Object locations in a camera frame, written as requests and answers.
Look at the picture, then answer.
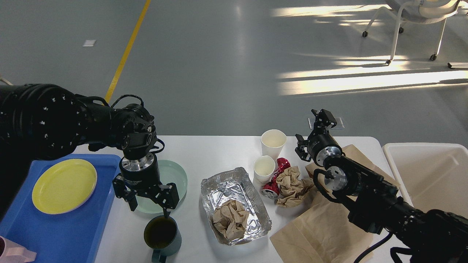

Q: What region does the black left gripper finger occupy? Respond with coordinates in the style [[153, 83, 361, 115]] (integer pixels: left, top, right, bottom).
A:
[[112, 175, 138, 211], [148, 183, 180, 218]]

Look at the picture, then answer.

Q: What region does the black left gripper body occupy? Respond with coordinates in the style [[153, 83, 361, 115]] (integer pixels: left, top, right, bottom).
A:
[[119, 152, 161, 198]]

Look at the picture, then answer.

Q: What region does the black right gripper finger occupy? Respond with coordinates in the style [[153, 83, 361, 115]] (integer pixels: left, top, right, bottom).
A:
[[311, 109, 337, 136], [295, 134, 310, 161]]

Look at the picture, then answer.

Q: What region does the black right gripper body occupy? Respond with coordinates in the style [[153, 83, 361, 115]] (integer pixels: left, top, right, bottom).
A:
[[307, 134, 341, 166]]

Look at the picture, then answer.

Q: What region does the light green plate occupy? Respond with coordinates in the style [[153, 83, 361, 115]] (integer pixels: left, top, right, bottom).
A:
[[136, 160, 188, 214]]

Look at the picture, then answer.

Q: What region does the dark teal mug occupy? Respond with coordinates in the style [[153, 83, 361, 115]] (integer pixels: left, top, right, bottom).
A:
[[144, 216, 182, 263]]

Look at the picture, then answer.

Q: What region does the pink mug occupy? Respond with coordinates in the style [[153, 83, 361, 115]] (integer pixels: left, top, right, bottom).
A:
[[0, 236, 37, 263]]

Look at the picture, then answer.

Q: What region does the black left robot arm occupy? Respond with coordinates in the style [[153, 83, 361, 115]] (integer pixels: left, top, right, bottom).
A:
[[0, 84, 180, 217]]

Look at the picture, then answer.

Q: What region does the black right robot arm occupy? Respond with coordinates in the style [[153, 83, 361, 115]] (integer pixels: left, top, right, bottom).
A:
[[295, 109, 468, 263]]

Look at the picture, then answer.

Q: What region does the tall white paper cup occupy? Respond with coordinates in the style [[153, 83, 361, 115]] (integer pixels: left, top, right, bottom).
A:
[[260, 129, 287, 160]]

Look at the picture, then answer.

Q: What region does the small white paper cup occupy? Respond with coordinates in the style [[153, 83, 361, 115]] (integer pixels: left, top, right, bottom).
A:
[[253, 155, 276, 184]]

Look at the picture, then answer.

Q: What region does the crumpled brown paper ball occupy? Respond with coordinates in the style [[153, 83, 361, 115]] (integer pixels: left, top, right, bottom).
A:
[[276, 166, 314, 208]]

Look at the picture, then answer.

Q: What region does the crushed red soda can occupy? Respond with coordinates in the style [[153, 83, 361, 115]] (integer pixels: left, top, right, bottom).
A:
[[260, 157, 291, 199]]

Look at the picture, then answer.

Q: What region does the yellow plate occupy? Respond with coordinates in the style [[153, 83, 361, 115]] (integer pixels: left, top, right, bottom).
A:
[[31, 159, 97, 215]]

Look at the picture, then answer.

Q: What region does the crumpled brown paper in tray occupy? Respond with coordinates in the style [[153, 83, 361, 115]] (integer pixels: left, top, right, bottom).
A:
[[212, 199, 250, 241]]

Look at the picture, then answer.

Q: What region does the blue plastic tray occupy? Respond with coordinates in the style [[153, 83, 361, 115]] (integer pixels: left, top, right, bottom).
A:
[[0, 154, 120, 263]]

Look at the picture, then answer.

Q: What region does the aluminium foil tray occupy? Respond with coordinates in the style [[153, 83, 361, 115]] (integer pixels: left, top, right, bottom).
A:
[[201, 167, 271, 246]]

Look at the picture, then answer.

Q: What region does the brown paper bag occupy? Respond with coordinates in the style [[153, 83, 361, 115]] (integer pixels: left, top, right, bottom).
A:
[[270, 144, 402, 263]]

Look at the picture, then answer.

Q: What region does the white plastic bin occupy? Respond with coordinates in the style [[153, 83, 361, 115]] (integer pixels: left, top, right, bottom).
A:
[[383, 142, 468, 217]]

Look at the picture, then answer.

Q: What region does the white chair on castors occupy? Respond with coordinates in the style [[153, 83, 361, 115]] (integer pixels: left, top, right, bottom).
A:
[[362, 0, 461, 65]]

